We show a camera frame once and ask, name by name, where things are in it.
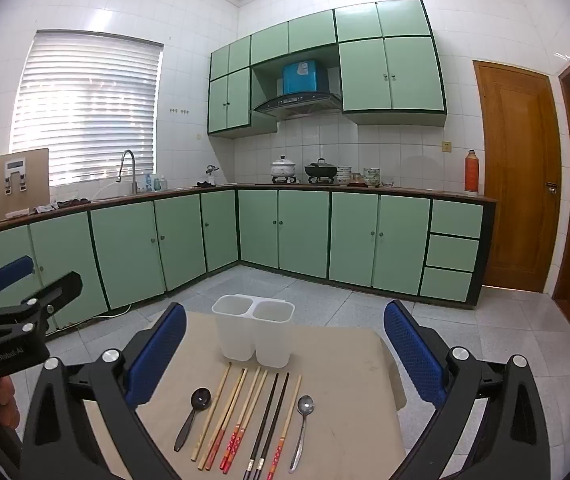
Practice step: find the yellow wall socket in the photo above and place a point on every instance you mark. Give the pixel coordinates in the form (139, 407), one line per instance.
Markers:
(447, 147)

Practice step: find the small jar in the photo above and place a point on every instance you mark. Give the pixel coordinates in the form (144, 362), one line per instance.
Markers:
(357, 179)

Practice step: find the green lower kitchen cabinets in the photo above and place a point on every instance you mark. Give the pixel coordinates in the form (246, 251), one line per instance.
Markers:
(305, 230)

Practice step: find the metal spoon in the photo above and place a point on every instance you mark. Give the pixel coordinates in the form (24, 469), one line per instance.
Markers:
(305, 404)

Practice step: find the clear glass cup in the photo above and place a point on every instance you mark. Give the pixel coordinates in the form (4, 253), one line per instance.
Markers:
(388, 182)

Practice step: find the metal kitchen faucet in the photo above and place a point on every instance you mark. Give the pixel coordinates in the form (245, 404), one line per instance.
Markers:
(127, 155)

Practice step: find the black range hood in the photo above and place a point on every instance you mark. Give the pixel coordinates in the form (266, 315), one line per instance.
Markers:
(297, 103)

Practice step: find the dark cloth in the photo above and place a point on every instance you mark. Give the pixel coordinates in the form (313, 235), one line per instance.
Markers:
(65, 204)
(206, 184)

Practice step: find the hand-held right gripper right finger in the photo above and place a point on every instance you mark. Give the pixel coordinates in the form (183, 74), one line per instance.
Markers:
(415, 355)

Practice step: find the brown kitchen countertop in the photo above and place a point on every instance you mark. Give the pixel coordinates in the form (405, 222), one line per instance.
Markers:
(415, 192)

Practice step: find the dish soap bottles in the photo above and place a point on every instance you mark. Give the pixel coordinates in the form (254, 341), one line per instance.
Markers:
(155, 182)

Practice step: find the black chopstick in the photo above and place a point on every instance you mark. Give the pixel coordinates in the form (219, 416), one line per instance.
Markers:
(263, 422)
(275, 422)

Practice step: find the red patterned wooden chopstick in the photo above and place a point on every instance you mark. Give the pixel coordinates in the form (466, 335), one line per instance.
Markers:
(247, 417)
(239, 422)
(286, 425)

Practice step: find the patterned ceramic cups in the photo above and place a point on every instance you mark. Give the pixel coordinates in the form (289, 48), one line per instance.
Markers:
(371, 177)

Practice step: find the white lidded pot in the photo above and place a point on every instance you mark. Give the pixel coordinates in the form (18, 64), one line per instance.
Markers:
(283, 167)

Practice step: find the cardboard box on counter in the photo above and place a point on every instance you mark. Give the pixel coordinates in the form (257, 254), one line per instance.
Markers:
(37, 187)

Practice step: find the small white gadget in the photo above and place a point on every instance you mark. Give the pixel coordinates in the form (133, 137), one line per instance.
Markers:
(15, 172)

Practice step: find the stack of white bowls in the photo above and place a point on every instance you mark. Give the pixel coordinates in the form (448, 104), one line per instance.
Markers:
(343, 176)

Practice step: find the white window blind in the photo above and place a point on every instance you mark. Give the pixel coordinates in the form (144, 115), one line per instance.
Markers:
(85, 110)

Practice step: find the plain wooden chopstick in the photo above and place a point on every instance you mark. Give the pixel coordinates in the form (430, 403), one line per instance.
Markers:
(211, 410)

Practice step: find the green cabinet drawer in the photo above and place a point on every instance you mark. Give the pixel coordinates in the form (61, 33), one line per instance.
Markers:
(446, 282)
(452, 251)
(457, 218)

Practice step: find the blue box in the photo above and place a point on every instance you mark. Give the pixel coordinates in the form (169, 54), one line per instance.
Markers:
(305, 77)

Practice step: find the black wok with lid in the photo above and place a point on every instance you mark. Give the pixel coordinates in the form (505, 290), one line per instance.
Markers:
(321, 170)

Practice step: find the orange thermos flask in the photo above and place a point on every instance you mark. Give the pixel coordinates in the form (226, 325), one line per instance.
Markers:
(472, 172)

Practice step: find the black plastic spoon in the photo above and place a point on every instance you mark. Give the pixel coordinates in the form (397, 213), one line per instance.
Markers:
(198, 399)

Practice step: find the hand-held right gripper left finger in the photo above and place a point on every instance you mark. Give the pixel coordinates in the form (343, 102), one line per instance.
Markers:
(157, 355)

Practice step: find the small white figurine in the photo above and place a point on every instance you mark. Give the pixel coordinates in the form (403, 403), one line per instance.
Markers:
(212, 175)

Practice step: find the wall hooks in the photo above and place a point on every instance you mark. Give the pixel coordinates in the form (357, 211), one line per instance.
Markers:
(178, 111)

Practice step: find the green upper wall cabinets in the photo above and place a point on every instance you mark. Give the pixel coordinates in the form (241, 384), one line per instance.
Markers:
(390, 70)

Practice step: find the white two-compartment utensil holder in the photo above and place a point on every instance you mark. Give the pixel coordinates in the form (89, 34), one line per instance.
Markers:
(252, 330)

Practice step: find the red-tipped wooden chopstick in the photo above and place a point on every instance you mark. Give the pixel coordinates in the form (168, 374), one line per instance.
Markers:
(222, 417)
(230, 415)

